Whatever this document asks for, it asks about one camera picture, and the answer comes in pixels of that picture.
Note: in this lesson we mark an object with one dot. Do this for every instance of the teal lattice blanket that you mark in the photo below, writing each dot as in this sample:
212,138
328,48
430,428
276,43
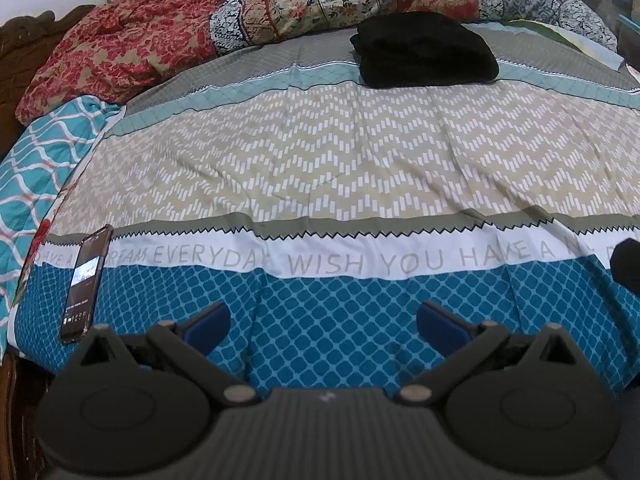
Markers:
50,160

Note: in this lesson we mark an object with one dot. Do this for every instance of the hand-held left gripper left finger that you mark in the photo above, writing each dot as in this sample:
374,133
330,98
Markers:
207,325

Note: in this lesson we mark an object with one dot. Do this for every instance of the dark cloth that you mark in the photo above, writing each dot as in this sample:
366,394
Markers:
627,262

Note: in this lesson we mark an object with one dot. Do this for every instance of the black pants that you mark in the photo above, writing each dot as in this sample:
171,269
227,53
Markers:
425,52

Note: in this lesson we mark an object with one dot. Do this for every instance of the patterned striped bed sheet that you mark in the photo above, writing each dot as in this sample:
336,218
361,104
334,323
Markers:
320,160

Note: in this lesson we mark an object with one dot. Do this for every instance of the black smartphone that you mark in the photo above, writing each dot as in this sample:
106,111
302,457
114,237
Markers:
85,290

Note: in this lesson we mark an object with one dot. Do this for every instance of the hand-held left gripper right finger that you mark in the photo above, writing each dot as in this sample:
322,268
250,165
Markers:
440,325

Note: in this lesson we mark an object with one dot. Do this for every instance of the wooden bed frame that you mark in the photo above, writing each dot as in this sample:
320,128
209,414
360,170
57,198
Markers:
20,35

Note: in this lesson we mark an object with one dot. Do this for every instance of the floral patchwork quilt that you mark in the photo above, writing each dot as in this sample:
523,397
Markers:
150,45

